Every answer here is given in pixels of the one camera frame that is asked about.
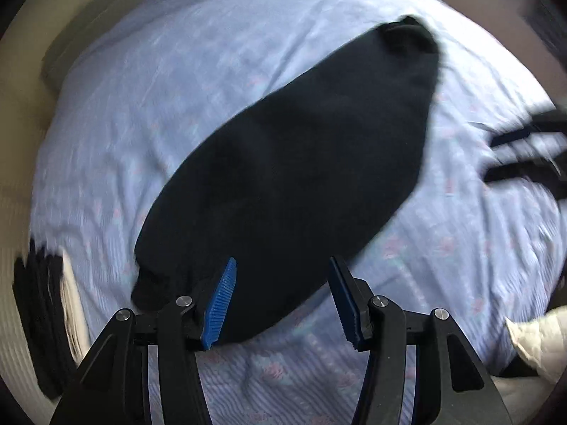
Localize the black knit pants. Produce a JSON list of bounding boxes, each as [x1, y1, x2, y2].
[[132, 17, 439, 344]]

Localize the white folded garment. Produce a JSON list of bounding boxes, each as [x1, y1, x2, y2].
[[58, 249, 91, 366]]

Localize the black folded clothes stack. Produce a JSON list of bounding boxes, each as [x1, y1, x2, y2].
[[12, 241, 77, 401]]

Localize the white quilted pillow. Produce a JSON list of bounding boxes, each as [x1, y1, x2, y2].
[[505, 306, 567, 384]]

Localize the grey bed frame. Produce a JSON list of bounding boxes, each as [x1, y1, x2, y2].
[[41, 0, 146, 94]]

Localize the blue floral striped bedsheet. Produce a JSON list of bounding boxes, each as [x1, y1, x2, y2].
[[31, 0, 566, 424]]

